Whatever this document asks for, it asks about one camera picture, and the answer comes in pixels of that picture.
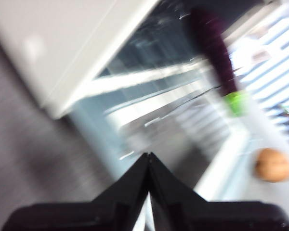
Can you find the brown potato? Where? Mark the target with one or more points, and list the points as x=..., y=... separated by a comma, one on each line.
x=273, y=164

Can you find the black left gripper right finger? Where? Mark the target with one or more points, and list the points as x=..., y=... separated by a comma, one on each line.
x=195, y=214

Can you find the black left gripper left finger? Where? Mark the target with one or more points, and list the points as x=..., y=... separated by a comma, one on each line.
x=110, y=211

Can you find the purple eggplant with green stem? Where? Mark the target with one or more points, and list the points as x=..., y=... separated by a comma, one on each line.
x=216, y=55

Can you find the pale striped curtain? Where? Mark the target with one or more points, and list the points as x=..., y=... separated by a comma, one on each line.
x=274, y=72

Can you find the cream Toshiba toaster oven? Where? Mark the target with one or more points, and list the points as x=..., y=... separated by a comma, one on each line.
x=62, y=36

